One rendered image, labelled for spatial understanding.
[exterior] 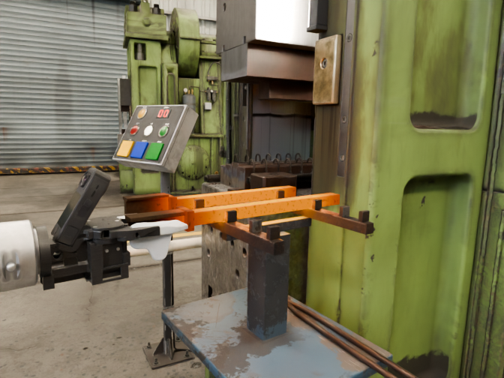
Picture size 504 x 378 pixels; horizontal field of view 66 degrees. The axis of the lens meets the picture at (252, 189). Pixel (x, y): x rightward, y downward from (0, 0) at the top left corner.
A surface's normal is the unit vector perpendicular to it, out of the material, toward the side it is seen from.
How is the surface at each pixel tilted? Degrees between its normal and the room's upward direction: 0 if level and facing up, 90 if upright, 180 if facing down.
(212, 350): 0
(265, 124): 90
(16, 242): 54
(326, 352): 0
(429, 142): 90
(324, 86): 90
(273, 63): 90
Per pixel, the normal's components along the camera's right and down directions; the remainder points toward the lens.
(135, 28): 0.36, 0.18
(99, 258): 0.58, 0.15
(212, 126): 0.34, -0.03
